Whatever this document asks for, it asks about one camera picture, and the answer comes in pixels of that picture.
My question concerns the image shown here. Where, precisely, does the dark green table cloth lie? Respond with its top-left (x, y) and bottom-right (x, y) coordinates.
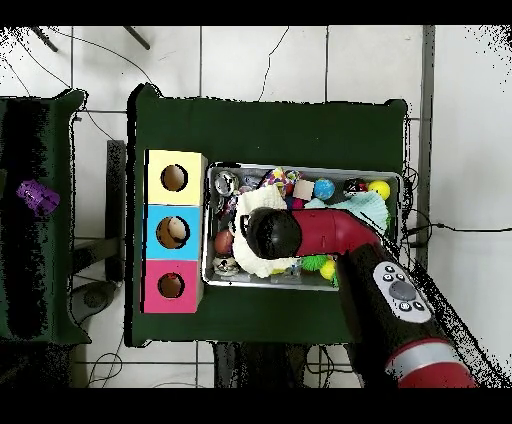
top-left (125, 83), bottom-right (409, 353)

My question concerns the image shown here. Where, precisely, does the green spiky ball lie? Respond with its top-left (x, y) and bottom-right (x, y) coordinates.
top-left (299, 255), bottom-right (329, 272)

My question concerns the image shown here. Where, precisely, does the wooden box with three holes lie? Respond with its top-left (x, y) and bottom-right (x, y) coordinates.
top-left (141, 149), bottom-right (209, 314)

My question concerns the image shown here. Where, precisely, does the dark green side cloth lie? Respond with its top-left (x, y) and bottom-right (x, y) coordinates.
top-left (0, 89), bottom-right (91, 345)

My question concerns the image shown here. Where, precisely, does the grey floor base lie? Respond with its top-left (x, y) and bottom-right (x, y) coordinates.
top-left (70, 279), bottom-right (118, 324)

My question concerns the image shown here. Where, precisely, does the brown ball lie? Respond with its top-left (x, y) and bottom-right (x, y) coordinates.
top-left (213, 229), bottom-right (236, 256)

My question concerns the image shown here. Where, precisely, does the light blue waffle cloth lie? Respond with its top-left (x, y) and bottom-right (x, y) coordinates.
top-left (305, 190), bottom-right (391, 233)

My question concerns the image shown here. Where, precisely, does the black power cable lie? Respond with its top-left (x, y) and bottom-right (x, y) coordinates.
top-left (403, 222), bottom-right (512, 237)

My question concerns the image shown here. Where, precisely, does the clear mesh bin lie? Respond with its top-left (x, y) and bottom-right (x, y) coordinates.
top-left (201, 161), bottom-right (403, 295)

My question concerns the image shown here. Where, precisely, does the red and black crushed can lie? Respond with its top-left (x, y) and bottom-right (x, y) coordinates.
top-left (342, 177), bottom-right (368, 198)

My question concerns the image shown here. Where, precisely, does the cream waffle cloth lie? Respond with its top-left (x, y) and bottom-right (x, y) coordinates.
top-left (233, 183), bottom-right (300, 279)

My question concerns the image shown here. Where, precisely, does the purple plastic cup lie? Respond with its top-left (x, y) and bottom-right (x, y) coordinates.
top-left (16, 178), bottom-right (61, 217)

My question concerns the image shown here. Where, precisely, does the black tripod leg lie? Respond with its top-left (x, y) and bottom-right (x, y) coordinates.
top-left (29, 25), bottom-right (59, 53)
top-left (122, 25), bottom-right (151, 51)

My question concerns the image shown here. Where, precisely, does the black furniture frame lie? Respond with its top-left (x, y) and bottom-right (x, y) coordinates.
top-left (71, 139), bottom-right (128, 283)

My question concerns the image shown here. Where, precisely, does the blue globe ball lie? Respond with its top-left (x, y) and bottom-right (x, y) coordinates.
top-left (312, 177), bottom-right (336, 201)

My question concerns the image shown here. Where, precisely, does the beige foam block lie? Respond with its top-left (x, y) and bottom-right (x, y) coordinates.
top-left (293, 178), bottom-right (316, 202)

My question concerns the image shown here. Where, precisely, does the yellow ball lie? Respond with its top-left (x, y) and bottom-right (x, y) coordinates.
top-left (367, 179), bottom-right (392, 201)

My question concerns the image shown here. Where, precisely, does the crushed printed drink can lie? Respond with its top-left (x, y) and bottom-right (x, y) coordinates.
top-left (213, 170), bottom-right (240, 197)

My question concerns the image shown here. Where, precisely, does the colourful spotted cloth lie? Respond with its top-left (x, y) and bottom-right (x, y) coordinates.
top-left (259, 167), bottom-right (301, 197)

